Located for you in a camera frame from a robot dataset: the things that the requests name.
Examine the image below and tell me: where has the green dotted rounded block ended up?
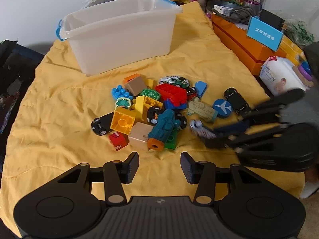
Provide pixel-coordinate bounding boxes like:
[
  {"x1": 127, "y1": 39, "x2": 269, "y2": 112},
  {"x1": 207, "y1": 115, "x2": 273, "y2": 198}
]
[{"x1": 140, "y1": 88, "x2": 162, "y2": 100}]

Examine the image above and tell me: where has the big yellow hollow block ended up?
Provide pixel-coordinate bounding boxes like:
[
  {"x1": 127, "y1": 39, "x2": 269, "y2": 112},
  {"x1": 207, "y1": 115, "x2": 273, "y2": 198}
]
[{"x1": 110, "y1": 107, "x2": 137, "y2": 135}]

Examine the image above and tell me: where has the white plastic storage bin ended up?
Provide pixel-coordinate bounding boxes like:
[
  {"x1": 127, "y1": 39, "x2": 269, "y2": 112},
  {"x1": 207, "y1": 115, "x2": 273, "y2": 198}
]
[{"x1": 55, "y1": 0, "x2": 183, "y2": 76}]

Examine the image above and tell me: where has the yellow box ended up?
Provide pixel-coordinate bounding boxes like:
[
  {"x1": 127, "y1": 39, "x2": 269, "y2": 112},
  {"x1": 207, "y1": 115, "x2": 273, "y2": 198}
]
[{"x1": 279, "y1": 36, "x2": 306, "y2": 65}]

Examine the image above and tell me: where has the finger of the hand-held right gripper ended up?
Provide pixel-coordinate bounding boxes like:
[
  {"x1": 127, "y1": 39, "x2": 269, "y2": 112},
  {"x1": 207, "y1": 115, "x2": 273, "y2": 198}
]
[
  {"x1": 204, "y1": 123, "x2": 291, "y2": 153},
  {"x1": 243, "y1": 89, "x2": 306, "y2": 126}
]

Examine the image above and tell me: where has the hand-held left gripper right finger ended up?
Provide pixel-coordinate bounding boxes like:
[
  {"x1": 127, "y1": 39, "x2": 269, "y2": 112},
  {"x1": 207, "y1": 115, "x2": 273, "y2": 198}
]
[{"x1": 181, "y1": 152, "x2": 262, "y2": 207}]

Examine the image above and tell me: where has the red black toy car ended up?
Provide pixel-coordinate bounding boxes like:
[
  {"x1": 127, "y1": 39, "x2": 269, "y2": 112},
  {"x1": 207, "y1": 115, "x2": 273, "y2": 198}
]
[{"x1": 186, "y1": 87, "x2": 198, "y2": 100}]

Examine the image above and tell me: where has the pale wooden cube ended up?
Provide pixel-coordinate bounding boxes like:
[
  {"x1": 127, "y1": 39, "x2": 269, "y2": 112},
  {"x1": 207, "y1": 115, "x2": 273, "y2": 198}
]
[{"x1": 128, "y1": 122, "x2": 154, "y2": 150}]

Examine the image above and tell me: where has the red long studded block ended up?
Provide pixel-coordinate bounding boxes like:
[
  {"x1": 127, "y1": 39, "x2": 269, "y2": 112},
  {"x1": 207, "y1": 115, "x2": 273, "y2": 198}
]
[{"x1": 155, "y1": 83, "x2": 187, "y2": 104}]

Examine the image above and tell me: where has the dark blue toy vehicle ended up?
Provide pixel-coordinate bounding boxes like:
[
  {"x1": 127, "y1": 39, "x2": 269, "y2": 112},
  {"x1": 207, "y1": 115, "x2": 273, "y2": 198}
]
[{"x1": 189, "y1": 119, "x2": 250, "y2": 145}]

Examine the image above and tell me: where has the blue card sign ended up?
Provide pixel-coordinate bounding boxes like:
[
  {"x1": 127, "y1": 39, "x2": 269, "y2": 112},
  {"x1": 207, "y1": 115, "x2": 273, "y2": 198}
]
[{"x1": 247, "y1": 17, "x2": 285, "y2": 51}]

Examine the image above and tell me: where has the orange box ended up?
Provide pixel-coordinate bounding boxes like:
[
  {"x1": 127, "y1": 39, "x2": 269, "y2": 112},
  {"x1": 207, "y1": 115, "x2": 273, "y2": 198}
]
[{"x1": 211, "y1": 12, "x2": 307, "y2": 76}]

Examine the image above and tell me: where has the ring stacker toy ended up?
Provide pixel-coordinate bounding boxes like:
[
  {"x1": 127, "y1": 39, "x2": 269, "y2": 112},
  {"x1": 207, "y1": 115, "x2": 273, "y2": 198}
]
[{"x1": 298, "y1": 60, "x2": 316, "y2": 88}]

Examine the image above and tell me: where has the yellow solid block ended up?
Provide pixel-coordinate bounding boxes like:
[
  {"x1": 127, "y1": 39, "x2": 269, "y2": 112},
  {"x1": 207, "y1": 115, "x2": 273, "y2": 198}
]
[{"x1": 135, "y1": 95, "x2": 147, "y2": 111}]

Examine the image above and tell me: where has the frog picture block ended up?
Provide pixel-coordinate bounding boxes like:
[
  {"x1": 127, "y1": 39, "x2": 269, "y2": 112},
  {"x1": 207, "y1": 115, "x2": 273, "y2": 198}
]
[{"x1": 115, "y1": 98, "x2": 131, "y2": 110}]

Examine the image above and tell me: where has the teal toy train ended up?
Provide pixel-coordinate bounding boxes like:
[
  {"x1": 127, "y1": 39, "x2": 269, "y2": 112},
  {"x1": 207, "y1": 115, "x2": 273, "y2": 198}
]
[{"x1": 147, "y1": 109, "x2": 181, "y2": 151}]

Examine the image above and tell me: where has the brown wooden cube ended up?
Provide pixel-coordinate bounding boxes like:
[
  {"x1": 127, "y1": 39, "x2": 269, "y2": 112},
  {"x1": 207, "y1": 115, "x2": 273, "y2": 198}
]
[{"x1": 125, "y1": 77, "x2": 147, "y2": 96}]

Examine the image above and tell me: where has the wet wipes pack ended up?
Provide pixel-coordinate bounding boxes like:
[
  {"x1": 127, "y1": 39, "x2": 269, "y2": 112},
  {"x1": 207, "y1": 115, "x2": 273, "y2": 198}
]
[{"x1": 259, "y1": 56, "x2": 307, "y2": 97}]

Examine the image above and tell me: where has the green white toy car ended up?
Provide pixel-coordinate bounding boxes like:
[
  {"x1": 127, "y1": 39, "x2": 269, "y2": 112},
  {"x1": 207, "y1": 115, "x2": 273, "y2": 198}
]
[{"x1": 159, "y1": 75, "x2": 190, "y2": 88}]

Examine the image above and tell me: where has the pile of green plastic toys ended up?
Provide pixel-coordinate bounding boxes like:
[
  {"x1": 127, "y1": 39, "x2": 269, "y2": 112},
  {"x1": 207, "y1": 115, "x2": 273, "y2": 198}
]
[{"x1": 284, "y1": 17, "x2": 314, "y2": 48}]

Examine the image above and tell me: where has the light blue plain block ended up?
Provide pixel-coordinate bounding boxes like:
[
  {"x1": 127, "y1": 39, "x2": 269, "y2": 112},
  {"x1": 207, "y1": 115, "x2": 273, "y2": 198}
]
[{"x1": 195, "y1": 81, "x2": 208, "y2": 97}]

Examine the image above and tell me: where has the dark blue block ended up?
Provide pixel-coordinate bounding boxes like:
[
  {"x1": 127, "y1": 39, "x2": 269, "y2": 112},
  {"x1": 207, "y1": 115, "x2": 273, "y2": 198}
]
[{"x1": 163, "y1": 99, "x2": 187, "y2": 110}]

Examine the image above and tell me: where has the light blue studded block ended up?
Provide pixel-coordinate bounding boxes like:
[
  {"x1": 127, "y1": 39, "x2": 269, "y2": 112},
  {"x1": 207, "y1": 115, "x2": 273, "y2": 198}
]
[{"x1": 111, "y1": 86, "x2": 134, "y2": 101}]

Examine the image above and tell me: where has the grey green toy vehicle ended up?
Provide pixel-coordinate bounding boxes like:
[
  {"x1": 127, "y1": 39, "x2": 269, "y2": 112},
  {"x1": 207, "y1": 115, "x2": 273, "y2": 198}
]
[{"x1": 187, "y1": 97, "x2": 218, "y2": 122}]

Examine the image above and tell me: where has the yellow hollow long block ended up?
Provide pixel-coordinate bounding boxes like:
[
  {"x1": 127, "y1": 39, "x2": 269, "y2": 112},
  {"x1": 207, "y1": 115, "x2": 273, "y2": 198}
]
[{"x1": 145, "y1": 97, "x2": 163, "y2": 110}]

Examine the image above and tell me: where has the red cube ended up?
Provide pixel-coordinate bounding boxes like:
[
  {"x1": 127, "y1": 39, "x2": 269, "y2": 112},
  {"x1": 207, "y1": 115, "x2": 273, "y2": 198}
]
[{"x1": 108, "y1": 131, "x2": 130, "y2": 152}]

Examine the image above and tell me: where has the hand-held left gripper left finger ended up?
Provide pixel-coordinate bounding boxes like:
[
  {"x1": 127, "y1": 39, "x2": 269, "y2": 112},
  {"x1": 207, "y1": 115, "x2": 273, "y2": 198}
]
[{"x1": 58, "y1": 151, "x2": 139, "y2": 207}]

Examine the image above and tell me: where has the yellow blanket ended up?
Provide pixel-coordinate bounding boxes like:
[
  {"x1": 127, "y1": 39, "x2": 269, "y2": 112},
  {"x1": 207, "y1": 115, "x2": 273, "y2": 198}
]
[{"x1": 0, "y1": 1, "x2": 306, "y2": 229}]

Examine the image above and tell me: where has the blue round airplane disc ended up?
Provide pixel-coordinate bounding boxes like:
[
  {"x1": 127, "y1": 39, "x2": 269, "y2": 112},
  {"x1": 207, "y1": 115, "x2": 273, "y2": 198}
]
[{"x1": 213, "y1": 99, "x2": 233, "y2": 117}]

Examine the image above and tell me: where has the black cable bundle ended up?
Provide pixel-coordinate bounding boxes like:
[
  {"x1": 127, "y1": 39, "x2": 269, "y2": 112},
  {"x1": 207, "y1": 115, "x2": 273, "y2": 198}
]
[{"x1": 212, "y1": 6, "x2": 255, "y2": 24}]

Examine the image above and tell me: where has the orange hollow block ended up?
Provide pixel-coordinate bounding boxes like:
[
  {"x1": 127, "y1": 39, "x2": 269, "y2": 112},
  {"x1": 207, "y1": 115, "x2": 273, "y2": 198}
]
[{"x1": 124, "y1": 73, "x2": 140, "y2": 84}]

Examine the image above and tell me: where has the black box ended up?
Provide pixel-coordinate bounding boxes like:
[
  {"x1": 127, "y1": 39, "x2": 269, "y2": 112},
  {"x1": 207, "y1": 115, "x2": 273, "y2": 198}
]
[{"x1": 259, "y1": 9, "x2": 286, "y2": 31}]

